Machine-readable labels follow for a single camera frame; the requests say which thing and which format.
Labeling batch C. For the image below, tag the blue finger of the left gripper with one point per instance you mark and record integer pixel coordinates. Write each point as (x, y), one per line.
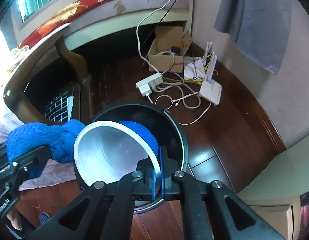
(3, 156)
(32, 163)

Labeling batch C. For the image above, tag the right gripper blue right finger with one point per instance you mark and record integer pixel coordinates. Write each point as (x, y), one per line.
(210, 210)

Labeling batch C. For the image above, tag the grey curtain right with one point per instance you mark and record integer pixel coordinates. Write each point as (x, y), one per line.
(260, 29)

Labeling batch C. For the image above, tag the person left hand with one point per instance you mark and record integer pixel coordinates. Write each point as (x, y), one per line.
(14, 218)

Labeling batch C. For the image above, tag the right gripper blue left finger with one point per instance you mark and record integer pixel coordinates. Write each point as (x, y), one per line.
(102, 211)

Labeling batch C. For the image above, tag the white cabinet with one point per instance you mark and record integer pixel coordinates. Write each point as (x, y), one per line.
(280, 193)

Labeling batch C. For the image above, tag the white power strip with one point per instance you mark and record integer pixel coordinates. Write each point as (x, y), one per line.
(149, 84)

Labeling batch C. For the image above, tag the cardboard box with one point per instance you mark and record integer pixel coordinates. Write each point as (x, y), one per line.
(168, 49)

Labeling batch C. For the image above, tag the white wifi router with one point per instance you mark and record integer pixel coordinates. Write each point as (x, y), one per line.
(201, 70)

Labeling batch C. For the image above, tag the wooden table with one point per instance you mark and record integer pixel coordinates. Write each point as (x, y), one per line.
(50, 85)

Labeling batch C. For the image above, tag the black plastic trash bucket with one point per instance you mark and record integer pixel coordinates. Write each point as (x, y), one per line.
(162, 126)

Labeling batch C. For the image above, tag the bed with white frame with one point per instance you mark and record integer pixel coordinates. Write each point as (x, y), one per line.
(105, 11)

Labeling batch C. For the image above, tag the blue paper cup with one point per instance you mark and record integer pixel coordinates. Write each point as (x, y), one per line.
(108, 150)

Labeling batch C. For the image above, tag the blue cloth sock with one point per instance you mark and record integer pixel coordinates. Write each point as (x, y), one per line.
(60, 140)

